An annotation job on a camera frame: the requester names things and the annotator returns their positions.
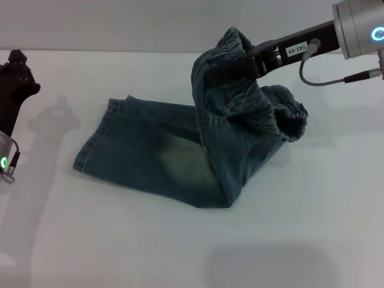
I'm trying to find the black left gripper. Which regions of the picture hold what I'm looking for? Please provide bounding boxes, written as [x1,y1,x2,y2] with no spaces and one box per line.
[0,49,41,136]

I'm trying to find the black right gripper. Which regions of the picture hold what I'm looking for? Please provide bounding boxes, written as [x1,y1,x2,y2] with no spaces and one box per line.
[203,19,343,88]

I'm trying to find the blue denim shorts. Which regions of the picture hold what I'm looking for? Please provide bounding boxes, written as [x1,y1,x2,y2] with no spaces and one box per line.
[72,26,309,210]

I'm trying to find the gray right gripper cable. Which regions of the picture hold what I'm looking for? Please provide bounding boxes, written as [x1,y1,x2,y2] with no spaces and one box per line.
[299,38,384,88]

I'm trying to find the dark left gripper cable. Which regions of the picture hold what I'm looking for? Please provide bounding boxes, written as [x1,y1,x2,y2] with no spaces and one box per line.
[5,138,22,181]

